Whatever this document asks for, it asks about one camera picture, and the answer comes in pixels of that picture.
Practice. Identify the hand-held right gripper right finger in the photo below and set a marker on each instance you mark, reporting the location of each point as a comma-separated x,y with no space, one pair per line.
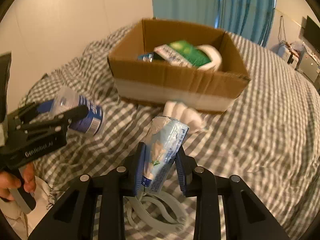
180,173

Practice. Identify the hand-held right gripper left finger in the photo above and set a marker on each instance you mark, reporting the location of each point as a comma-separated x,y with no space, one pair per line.
139,170

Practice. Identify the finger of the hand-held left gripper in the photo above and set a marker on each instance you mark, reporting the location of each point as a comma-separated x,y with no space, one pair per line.
43,106
75,113

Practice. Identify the clear bottle with blue label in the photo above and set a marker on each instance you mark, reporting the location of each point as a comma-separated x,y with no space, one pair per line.
93,120

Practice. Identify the light blue tissue packet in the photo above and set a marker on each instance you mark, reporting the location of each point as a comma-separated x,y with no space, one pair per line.
163,152

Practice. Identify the cardboard box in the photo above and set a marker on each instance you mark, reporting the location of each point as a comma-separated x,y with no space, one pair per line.
175,82

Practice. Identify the person's left hand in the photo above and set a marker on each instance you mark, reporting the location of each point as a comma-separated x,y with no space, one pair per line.
10,181

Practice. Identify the grey plastic clip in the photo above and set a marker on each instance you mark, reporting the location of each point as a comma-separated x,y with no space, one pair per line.
160,220

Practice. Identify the white printed cloth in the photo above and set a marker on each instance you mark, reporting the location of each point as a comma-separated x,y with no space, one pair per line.
42,202

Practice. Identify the small blue bottle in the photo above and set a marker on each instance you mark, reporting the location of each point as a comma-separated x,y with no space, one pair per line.
146,57

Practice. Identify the grey checkered blanket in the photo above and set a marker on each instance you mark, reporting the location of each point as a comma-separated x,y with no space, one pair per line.
262,130

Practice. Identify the white printed packet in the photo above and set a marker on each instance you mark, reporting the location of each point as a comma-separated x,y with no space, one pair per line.
170,53

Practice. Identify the green packet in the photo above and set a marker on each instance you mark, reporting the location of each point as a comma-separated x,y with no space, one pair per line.
195,53

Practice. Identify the white roll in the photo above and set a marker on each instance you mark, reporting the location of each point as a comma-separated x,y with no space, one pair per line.
213,57

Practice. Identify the white appliance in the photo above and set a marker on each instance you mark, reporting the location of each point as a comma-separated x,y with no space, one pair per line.
285,51

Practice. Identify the blue curtain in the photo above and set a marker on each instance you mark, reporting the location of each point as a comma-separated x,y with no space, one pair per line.
200,2

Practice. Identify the silver cabinet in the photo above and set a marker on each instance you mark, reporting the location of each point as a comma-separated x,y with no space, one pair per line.
308,66

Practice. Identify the black television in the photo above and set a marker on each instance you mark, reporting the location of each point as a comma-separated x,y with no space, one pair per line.
311,35

